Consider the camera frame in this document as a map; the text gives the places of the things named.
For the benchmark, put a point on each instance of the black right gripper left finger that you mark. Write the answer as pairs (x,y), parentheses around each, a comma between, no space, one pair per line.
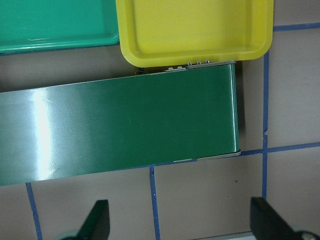
(97,224)

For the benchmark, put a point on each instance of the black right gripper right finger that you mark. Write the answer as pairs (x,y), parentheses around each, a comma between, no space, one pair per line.
(267,224)

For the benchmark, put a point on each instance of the green conveyor belt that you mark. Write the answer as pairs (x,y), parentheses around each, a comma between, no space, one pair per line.
(114,124)

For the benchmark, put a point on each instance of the yellow plastic tray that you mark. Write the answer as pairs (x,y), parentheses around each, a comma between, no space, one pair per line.
(156,33)

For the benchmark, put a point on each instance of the green plastic tray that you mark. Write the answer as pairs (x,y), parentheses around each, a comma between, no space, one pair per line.
(38,25)

